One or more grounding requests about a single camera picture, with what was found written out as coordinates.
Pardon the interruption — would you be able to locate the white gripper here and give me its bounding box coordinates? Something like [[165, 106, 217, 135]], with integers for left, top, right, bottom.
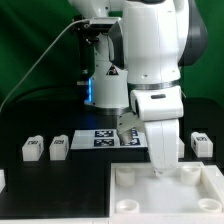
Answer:
[[131, 86, 184, 176]]

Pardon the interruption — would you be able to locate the white square tabletop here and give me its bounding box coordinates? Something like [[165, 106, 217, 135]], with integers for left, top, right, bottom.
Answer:
[[109, 162, 224, 224]]

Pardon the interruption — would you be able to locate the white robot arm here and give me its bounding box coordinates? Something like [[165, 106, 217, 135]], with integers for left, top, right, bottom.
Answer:
[[68, 0, 207, 173]]

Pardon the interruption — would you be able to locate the white marker sheet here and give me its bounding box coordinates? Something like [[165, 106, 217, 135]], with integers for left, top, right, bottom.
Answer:
[[71, 129, 147, 150]]

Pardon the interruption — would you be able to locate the white block left edge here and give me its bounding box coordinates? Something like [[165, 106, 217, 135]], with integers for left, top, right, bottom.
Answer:
[[0, 170, 6, 193]]

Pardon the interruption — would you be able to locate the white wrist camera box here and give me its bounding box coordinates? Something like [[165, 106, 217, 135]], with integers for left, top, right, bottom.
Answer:
[[116, 112, 144, 144]]

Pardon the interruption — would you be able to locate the grey camera on stand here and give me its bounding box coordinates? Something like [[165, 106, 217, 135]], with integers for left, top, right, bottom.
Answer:
[[89, 17, 121, 32]]

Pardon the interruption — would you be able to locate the white camera cable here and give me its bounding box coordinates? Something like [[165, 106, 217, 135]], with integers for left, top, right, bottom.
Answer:
[[0, 18, 91, 113]]

